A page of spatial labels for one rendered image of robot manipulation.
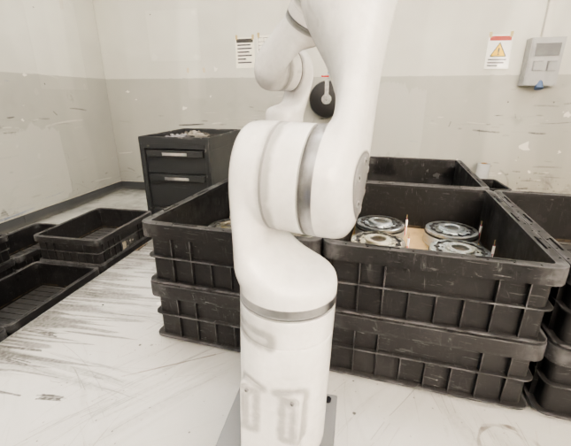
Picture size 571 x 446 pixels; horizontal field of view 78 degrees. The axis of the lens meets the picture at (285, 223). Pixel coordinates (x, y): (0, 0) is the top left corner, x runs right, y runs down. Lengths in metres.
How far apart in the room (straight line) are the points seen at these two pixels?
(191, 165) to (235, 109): 2.08
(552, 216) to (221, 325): 0.71
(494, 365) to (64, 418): 0.60
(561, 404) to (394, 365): 0.22
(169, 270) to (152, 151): 1.72
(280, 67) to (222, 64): 3.66
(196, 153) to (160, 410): 1.74
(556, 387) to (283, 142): 0.49
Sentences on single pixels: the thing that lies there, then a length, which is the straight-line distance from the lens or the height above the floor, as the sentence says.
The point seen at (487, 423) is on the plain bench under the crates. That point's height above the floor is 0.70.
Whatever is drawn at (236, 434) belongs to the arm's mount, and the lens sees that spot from 0.45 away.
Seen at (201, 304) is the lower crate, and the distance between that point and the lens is 0.63.
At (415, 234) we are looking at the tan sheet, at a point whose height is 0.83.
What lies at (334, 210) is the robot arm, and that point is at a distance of 0.26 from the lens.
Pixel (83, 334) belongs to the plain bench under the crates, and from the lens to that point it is 0.79.
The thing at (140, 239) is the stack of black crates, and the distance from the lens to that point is 1.79.
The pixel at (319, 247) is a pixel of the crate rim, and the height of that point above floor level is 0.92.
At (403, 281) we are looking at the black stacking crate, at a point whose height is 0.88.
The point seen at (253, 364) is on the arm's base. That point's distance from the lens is 0.35.
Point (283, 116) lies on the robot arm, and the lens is 0.64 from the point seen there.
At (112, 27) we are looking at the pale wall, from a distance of 4.91.
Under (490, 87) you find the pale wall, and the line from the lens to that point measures 4.18.
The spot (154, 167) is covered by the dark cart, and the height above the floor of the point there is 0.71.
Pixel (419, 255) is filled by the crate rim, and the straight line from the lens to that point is 0.49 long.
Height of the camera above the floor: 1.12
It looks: 20 degrees down
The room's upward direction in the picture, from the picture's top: straight up
